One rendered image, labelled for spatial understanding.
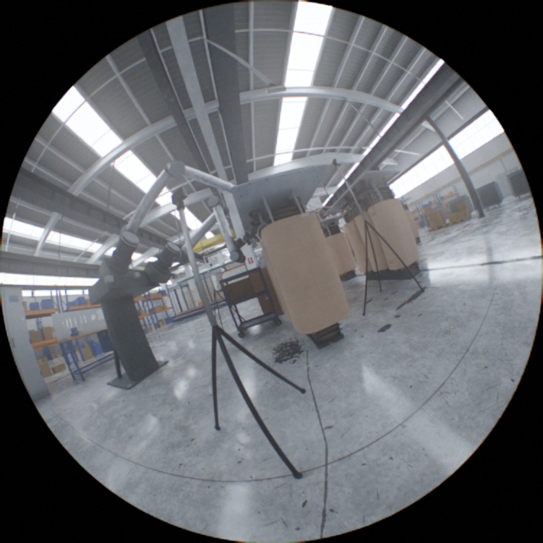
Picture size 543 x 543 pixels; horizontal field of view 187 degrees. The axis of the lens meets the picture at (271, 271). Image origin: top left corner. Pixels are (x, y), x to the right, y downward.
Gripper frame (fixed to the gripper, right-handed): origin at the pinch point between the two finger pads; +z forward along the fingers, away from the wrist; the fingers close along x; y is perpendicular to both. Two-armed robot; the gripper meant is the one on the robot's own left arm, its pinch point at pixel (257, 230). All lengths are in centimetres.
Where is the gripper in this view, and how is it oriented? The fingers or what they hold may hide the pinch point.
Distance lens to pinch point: 190.1
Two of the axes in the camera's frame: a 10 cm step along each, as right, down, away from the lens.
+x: 2.7, -0.6, 9.6
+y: -5.2, -8.5, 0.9
